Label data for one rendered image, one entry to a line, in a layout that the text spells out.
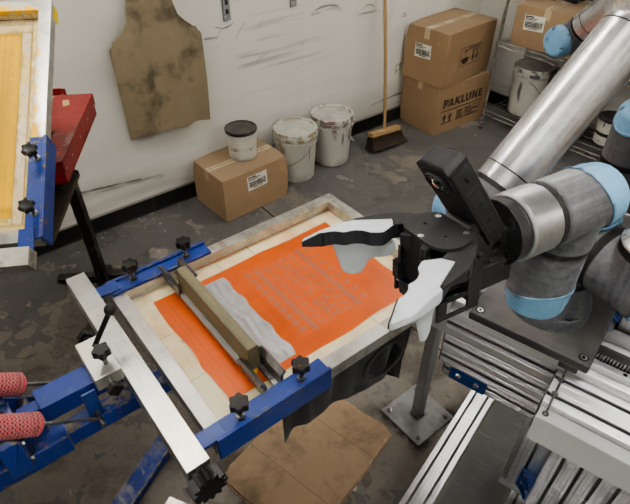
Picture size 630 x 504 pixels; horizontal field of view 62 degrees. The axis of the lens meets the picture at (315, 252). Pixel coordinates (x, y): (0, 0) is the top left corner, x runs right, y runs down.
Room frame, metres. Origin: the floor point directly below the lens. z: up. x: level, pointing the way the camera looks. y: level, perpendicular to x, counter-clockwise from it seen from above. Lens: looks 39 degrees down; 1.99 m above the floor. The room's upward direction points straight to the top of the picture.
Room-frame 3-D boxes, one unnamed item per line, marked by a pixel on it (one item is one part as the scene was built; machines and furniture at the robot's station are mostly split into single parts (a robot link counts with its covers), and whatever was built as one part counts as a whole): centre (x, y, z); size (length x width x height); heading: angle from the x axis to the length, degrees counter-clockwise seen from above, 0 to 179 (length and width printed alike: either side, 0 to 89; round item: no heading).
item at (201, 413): (1.06, 0.08, 0.97); 0.79 x 0.58 x 0.04; 128
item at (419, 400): (1.32, -0.44, 0.48); 0.22 x 0.22 x 0.96; 38
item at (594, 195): (0.49, -0.28, 1.65); 0.11 x 0.08 x 0.09; 119
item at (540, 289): (0.50, -0.27, 1.56); 0.11 x 0.08 x 0.11; 29
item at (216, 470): (0.50, 0.21, 1.02); 0.07 x 0.06 x 0.07; 128
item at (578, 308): (0.73, -0.45, 1.31); 0.15 x 0.15 x 0.10
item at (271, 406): (0.70, 0.09, 0.97); 0.30 x 0.05 x 0.07; 128
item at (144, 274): (1.13, 0.44, 0.97); 0.30 x 0.05 x 0.07; 128
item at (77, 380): (0.71, 0.52, 1.02); 0.17 x 0.06 x 0.05; 128
